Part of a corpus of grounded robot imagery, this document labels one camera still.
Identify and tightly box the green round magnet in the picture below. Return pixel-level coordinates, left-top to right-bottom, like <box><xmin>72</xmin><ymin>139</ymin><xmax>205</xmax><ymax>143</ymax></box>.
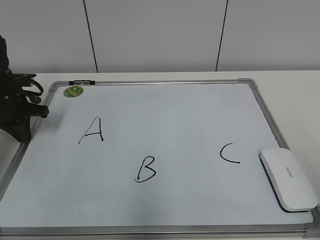
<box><xmin>63</xmin><ymin>85</ymin><xmax>84</xmax><ymax>98</ymax></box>

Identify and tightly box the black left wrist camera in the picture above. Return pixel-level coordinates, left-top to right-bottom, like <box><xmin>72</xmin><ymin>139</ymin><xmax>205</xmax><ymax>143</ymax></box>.
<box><xmin>12</xmin><ymin>73</ymin><xmax>37</xmax><ymax>79</ymax></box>

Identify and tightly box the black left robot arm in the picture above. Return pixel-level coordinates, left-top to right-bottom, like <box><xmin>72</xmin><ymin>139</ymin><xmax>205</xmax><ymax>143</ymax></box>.
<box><xmin>0</xmin><ymin>37</ymin><xmax>49</xmax><ymax>143</ymax></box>

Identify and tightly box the white whiteboard eraser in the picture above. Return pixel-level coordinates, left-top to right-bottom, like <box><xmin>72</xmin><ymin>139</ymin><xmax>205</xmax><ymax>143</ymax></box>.
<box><xmin>261</xmin><ymin>148</ymin><xmax>318</xmax><ymax>212</ymax></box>

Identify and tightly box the white magnetic whiteboard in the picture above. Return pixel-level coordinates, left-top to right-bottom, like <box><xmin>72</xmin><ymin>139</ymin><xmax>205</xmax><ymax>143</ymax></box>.
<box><xmin>0</xmin><ymin>79</ymin><xmax>320</xmax><ymax>240</ymax></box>

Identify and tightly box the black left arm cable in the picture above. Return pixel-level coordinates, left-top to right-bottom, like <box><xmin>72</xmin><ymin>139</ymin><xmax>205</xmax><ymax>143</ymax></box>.
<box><xmin>9</xmin><ymin>73</ymin><xmax>45</xmax><ymax>104</ymax></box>

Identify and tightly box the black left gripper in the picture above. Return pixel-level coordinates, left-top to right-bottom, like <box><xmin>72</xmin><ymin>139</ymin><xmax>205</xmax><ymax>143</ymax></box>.
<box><xmin>0</xmin><ymin>74</ymin><xmax>49</xmax><ymax>143</ymax></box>

